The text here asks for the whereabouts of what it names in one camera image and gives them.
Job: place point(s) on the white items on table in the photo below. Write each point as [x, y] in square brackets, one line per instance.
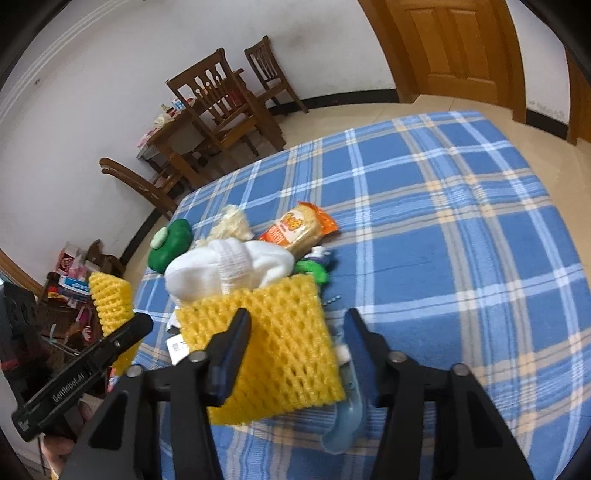
[168, 115]

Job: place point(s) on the cluttered low shelf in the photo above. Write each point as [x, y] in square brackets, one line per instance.
[69, 314]

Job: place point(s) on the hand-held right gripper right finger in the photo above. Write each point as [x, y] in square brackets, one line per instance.
[358, 353]

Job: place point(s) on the wooden chair with slatted back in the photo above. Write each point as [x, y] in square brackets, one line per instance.
[268, 69]

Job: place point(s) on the blue plaid tablecloth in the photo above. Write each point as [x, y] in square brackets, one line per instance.
[438, 230]

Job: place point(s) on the green plastic toy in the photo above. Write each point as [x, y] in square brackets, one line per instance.
[173, 247]

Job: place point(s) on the wooden dining table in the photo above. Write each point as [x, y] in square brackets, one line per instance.
[178, 134]

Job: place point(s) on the blue white wrapper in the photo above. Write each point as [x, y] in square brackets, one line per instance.
[321, 254]

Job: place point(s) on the wooden panel door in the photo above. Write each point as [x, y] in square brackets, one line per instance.
[452, 46]
[579, 101]

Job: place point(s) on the blue white box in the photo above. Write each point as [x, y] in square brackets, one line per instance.
[74, 286]

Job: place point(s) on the red white box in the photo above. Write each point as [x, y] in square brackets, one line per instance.
[68, 258]

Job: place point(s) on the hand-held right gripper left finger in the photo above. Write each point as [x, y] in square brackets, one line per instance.
[229, 369]

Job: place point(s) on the small yellow foam net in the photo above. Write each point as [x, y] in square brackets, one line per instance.
[111, 295]

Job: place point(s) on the cream foam net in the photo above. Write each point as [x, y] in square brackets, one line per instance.
[231, 221]

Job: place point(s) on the wooden chair with curved back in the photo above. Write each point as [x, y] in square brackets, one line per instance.
[138, 182]

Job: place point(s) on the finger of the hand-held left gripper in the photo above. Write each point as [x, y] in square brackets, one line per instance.
[131, 330]

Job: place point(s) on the white sock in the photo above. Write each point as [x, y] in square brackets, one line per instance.
[207, 272]

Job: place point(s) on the orange snack packet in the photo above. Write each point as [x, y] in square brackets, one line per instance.
[295, 230]

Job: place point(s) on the large yellow foam net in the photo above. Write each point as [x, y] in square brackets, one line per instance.
[286, 332]

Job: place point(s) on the green wrapper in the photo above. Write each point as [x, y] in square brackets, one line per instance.
[314, 273]

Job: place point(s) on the person's left hand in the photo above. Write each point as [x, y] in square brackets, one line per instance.
[55, 454]

